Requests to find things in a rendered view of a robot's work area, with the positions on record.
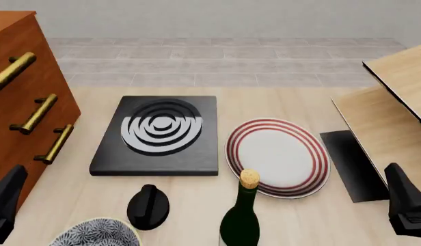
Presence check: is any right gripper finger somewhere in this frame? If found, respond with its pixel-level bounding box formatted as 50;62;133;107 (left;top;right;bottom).
383;162;421;217

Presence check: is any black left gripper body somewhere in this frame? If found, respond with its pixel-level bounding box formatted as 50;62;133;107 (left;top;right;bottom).
0;215;17;245

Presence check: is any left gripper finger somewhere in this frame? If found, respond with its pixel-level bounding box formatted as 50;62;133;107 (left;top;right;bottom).
0;164;29;219

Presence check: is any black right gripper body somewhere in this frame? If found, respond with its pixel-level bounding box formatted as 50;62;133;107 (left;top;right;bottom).
388;211;421;236

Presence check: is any blue patterned bowl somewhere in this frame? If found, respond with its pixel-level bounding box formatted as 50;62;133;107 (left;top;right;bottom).
48;217;144;246

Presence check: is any wooden cabinet drawer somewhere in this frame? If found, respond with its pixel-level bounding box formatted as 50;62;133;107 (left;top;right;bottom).
0;81;83;207
0;14;53;103
0;49;68;154

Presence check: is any wooden cabinet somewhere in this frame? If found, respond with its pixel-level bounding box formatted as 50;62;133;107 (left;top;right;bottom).
0;10;83;213

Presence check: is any pale wooden rack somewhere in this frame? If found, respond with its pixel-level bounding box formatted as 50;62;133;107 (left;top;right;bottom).
330;42;421;186

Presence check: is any white plate with red rings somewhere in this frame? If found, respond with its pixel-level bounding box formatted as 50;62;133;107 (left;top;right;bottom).
224;117;331;199

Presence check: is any round black stove knob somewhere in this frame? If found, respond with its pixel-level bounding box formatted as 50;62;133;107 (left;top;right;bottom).
126;183;171;232

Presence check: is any dark green corked bottle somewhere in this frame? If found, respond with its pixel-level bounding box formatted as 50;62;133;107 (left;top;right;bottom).
218;168;261;246

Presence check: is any flat black stove plate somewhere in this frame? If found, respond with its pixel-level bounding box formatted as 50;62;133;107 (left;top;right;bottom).
89;95;220;178

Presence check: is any short brass drawer handle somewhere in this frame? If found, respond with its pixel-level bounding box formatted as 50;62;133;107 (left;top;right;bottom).
33;123;75;165

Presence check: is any medium brass drawer handle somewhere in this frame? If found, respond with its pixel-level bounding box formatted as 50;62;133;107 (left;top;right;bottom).
9;93;59;135

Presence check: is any long brass drawer handle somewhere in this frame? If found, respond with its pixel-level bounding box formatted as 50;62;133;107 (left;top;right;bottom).
0;51;38;94

